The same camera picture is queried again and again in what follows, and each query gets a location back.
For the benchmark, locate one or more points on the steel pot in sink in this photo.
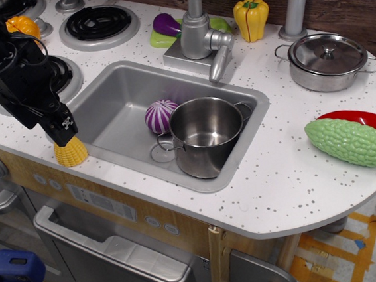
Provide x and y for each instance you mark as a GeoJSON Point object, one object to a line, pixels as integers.
{"type": "Point", "coordinates": [204, 132]}

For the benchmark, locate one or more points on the grey vertical pole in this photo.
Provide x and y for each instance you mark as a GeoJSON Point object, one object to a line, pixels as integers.
{"type": "Point", "coordinates": [293, 29]}

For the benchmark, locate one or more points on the lidded steel pot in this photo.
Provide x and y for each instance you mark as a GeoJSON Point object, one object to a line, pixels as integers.
{"type": "Point", "coordinates": [326, 62]}

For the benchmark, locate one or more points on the orange toy pepper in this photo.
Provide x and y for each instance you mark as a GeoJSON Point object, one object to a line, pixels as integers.
{"type": "Point", "coordinates": [23, 25]}

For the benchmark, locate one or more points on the blue clamp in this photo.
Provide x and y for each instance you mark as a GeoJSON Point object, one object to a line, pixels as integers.
{"type": "Point", "coordinates": [21, 266]}

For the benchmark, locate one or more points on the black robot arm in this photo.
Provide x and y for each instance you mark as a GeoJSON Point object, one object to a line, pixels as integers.
{"type": "Point", "coordinates": [15, 46]}

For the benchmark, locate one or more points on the red toy chili pepper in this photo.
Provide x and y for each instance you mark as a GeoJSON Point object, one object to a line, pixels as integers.
{"type": "Point", "coordinates": [362, 117]}

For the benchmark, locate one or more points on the grey oven door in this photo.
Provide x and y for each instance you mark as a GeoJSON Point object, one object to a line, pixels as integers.
{"type": "Point", "coordinates": [16, 229]}

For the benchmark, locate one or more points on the grey stove knob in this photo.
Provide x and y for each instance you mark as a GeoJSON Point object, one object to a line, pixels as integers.
{"type": "Point", "coordinates": [69, 6]}

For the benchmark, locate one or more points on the purple toy eggplant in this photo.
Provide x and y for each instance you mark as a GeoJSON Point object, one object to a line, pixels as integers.
{"type": "Point", "coordinates": [165, 24]}

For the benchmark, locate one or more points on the purple white striped toy onion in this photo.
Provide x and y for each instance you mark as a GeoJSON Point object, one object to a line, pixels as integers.
{"type": "Point", "coordinates": [158, 114]}

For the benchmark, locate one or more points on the back left stove burner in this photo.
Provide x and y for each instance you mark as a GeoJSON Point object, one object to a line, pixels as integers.
{"type": "Point", "coordinates": [28, 8]}

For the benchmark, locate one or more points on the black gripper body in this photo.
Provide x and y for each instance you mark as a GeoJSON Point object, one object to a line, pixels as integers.
{"type": "Point", "coordinates": [26, 93]}

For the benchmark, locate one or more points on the green toy bitter gourd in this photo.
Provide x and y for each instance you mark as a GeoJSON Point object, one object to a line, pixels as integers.
{"type": "Point", "coordinates": [346, 140]}

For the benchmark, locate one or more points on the grey dishwasher door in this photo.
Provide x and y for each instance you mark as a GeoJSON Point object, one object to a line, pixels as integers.
{"type": "Point", "coordinates": [98, 250]}

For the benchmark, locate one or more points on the grey toy sink basin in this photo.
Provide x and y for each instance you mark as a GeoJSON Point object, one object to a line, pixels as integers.
{"type": "Point", "coordinates": [110, 116]}

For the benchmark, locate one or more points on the back right stove burner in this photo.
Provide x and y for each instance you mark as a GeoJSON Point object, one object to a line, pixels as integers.
{"type": "Point", "coordinates": [99, 28]}

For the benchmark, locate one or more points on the grey toy faucet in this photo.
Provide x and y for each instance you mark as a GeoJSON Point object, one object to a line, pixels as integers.
{"type": "Point", "coordinates": [200, 48]}

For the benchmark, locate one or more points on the front stove burner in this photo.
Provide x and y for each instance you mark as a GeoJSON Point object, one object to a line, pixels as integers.
{"type": "Point", "coordinates": [66, 81]}

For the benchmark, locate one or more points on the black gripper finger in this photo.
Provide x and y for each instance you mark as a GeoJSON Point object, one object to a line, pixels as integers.
{"type": "Point", "coordinates": [61, 132]}

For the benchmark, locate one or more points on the green toy plate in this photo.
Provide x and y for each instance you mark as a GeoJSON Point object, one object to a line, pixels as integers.
{"type": "Point", "coordinates": [158, 40]}

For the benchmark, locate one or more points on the yellow toy bell pepper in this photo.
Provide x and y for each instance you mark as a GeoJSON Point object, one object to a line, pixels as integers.
{"type": "Point", "coordinates": [251, 17]}

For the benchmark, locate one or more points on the stove burner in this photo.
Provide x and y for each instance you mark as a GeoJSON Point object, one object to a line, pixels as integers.
{"type": "Point", "coordinates": [99, 28]}
{"type": "Point", "coordinates": [66, 81]}
{"type": "Point", "coordinates": [28, 8]}

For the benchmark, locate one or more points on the grey cabinet door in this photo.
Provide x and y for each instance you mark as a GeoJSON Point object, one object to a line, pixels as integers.
{"type": "Point", "coordinates": [246, 268]}

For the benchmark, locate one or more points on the yellow toy corn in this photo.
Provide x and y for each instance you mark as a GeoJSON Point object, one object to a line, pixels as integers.
{"type": "Point", "coordinates": [72, 154]}

